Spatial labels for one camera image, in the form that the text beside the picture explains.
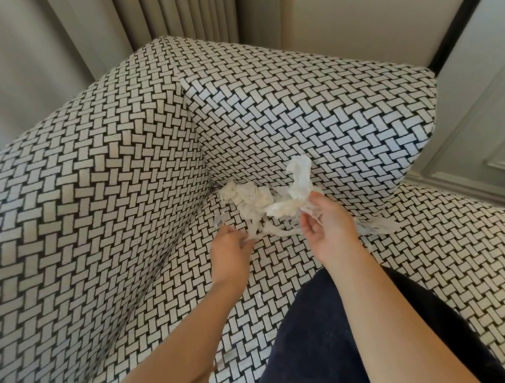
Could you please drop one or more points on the person's left hand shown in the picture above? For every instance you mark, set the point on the person's left hand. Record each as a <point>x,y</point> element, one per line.
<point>228,257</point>

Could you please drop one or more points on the person's left forearm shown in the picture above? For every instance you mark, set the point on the person's left forearm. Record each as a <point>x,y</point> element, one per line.
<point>165,372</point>

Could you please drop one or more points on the person's right forearm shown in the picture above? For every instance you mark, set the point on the person's right forearm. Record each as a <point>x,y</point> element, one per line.
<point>391,333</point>

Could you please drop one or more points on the sheer white curtain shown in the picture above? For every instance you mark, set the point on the sheer white curtain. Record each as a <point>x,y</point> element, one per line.
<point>1,78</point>

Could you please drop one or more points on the pleated beige curtain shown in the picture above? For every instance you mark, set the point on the pleated beige curtain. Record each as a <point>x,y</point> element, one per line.
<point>173,9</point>

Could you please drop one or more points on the pile of white paper scraps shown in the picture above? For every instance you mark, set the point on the pile of white paper scraps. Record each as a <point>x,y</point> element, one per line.
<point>249,203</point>

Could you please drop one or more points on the person's right hand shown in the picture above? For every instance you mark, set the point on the person's right hand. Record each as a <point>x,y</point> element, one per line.
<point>331,229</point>

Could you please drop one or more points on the black white woven-pattern sofa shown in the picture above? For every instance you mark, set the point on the black white woven-pattern sofa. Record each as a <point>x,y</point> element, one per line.
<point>75,221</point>

